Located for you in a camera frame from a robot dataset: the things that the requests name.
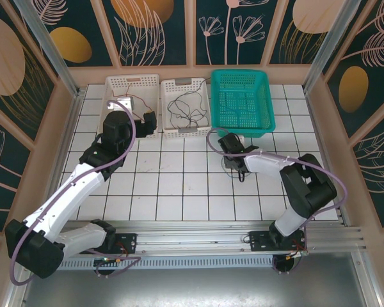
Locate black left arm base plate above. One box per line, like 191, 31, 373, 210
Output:
113, 233, 138, 254

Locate thin red wire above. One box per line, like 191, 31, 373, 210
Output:
111, 83, 132, 98
131, 95, 151, 124

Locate large white plastic basket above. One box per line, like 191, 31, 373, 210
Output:
97, 74, 161, 141

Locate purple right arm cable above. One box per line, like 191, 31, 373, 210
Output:
207, 127, 349, 224

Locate aluminium corner post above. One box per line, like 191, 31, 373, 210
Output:
12, 0, 86, 98
302, 0, 362, 93

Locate aluminium side rail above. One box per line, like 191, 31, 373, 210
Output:
303, 88, 351, 224
40, 88, 86, 221

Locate white basket with grey handles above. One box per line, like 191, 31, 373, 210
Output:
161, 76, 212, 141

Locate grey metal plate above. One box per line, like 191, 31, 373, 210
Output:
6, 252, 381, 307

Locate slotted grey cable duct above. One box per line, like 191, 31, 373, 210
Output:
60, 258, 276, 271

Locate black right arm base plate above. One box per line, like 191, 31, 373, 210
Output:
248, 230, 276, 253

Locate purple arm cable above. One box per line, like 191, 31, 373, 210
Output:
11, 99, 141, 285
207, 127, 349, 224

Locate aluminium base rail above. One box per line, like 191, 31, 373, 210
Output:
57, 219, 369, 256

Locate thin black wire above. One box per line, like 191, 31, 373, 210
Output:
168, 107, 211, 129
166, 78, 212, 111

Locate teal plastic basket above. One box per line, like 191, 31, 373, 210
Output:
210, 69, 276, 139

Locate small board with coloured wires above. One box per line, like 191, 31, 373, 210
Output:
95, 242, 131, 266
273, 238, 310, 272

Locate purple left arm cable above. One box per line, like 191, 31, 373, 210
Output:
11, 99, 141, 285

